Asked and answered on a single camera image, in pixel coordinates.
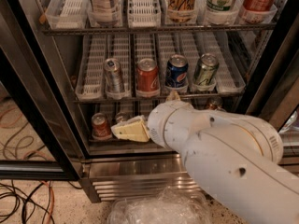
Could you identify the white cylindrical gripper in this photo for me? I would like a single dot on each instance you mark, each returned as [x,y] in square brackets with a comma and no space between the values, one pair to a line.
[156,121]

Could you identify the red coke can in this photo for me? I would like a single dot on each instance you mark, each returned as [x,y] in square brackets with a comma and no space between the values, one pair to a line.
[147,75]

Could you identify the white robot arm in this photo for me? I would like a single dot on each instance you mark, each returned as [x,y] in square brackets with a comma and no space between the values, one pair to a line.
[233,158]

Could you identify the green can bottom left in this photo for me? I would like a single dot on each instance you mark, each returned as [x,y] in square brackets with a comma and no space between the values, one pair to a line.
[121,117]

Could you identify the blue pepsi can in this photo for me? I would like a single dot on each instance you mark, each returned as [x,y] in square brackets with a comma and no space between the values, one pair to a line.
[176,71]

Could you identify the silver can middle shelf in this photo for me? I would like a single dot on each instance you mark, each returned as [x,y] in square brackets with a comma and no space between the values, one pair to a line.
[113,75]

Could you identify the red can bottom shelf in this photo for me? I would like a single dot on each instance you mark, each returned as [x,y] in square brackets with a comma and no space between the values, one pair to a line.
[101,127]

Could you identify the brown can bottom rear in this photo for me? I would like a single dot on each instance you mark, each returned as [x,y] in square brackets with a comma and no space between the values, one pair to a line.
[213,103]

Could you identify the green can middle shelf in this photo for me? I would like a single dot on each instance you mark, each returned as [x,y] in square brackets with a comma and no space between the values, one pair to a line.
[205,69]

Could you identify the stainless steel fridge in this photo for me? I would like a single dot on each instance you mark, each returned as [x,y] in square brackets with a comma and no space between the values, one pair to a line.
[257,61]

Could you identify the gold striped can top shelf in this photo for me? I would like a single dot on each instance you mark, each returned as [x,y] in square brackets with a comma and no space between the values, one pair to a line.
[180,10]

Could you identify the glass fridge door left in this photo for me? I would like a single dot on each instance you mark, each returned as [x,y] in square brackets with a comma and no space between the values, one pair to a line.
[36,70]

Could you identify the clear plastic bag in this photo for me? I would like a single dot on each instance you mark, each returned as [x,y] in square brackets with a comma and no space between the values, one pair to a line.
[170,206]

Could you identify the middle wire shelf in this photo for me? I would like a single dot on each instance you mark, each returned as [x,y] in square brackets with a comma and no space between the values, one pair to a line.
[162,98]

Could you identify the wire shelf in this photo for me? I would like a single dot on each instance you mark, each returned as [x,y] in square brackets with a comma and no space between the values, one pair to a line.
[162,98]
[165,29]

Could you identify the top wire shelf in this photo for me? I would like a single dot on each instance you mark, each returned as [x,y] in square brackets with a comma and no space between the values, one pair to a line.
[165,29]

